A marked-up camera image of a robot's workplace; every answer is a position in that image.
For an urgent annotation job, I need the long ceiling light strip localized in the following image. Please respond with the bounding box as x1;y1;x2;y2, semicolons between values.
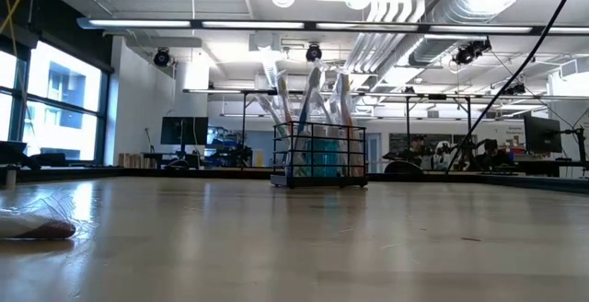
76;16;589;36

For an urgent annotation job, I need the black wire basket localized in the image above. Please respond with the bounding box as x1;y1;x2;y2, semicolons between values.
270;121;369;189

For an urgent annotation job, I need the dark framed window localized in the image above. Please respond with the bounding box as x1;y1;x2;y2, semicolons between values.
0;39;111;165

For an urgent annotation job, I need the wooden blocks stack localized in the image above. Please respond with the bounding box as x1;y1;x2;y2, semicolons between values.
118;153;144;168

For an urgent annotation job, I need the black computer monitor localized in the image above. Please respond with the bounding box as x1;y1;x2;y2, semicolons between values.
524;115;563;154
160;116;210;145

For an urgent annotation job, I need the pink wrapped toothbrush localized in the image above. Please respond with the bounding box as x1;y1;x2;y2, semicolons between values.
340;71;365;178

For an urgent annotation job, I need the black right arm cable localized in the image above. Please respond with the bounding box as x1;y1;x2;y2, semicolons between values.
445;0;583;174

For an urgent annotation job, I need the white ceiling vent duct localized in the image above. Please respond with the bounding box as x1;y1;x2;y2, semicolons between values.
248;29;284;89

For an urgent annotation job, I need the black workstation frame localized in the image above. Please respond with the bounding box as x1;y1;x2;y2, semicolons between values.
404;93;473;165
241;88;310;174

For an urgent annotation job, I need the black ceiling track light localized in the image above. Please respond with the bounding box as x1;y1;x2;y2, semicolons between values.
453;38;492;66
306;42;323;63
153;47;172;67
500;82;527;96

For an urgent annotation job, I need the yellow hanging cable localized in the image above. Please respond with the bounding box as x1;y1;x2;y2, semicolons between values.
0;0;36;36

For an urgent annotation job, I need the blue mouthwash bottle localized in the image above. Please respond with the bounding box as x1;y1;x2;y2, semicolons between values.
324;125;342;178
306;125;326;178

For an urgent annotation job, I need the white green toothbrush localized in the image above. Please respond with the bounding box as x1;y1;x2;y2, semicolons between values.
254;93;295;174

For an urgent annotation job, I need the black aluminium table frame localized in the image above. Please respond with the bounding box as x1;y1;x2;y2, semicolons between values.
0;166;589;196

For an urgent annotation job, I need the maroon wrapped toothbrush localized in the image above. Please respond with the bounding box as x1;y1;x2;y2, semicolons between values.
0;190;100;243

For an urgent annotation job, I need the blue toothbrush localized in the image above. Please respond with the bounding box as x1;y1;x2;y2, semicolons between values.
293;64;325;177

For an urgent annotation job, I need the clear toothbrush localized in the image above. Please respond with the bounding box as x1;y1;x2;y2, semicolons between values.
333;69;351;126

